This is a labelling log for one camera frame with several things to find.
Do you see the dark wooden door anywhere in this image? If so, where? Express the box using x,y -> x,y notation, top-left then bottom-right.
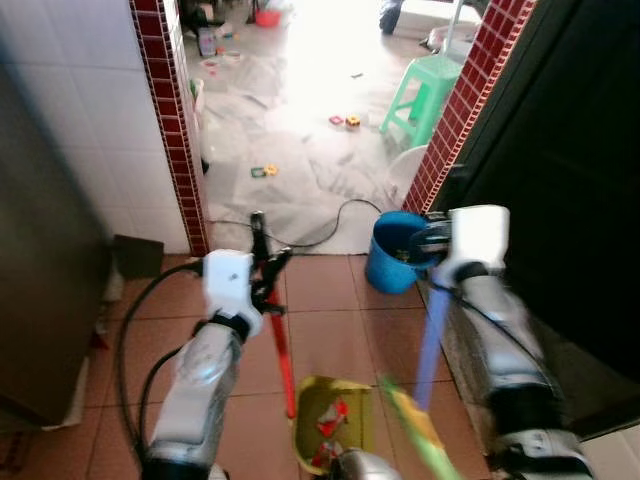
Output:
432,0 -> 640,401

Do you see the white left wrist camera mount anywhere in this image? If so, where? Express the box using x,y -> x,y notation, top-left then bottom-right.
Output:
203,250 -> 264,323

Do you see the yellow dustpan with red handle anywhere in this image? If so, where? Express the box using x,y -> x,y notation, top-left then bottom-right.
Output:
264,288 -> 374,474

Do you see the black floor cable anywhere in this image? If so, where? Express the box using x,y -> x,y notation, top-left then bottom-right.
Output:
205,198 -> 387,251

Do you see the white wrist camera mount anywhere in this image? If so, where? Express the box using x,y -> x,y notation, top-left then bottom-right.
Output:
438,205 -> 512,287
203,250 -> 264,323

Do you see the green plastic stool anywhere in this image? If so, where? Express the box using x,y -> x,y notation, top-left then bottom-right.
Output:
379,54 -> 464,148

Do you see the dark flat board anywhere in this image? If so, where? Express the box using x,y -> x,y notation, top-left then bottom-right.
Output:
112,235 -> 167,280

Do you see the white round container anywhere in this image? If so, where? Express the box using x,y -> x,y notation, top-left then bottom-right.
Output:
385,145 -> 431,208

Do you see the silver robot leg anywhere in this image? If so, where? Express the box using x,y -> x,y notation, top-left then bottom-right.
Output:
328,449 -> 403,480

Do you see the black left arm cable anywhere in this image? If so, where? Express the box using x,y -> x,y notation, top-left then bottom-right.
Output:
117,260 -> 207,446

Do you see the blue plastic bucket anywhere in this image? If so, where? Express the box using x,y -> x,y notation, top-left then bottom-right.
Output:
364,210 -> 443,295

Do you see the green broom with blue handle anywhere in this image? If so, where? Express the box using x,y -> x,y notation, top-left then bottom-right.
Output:
379,280 -> 467,480

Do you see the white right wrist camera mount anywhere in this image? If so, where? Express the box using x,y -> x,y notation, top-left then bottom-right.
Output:
438,205 -> 512,287

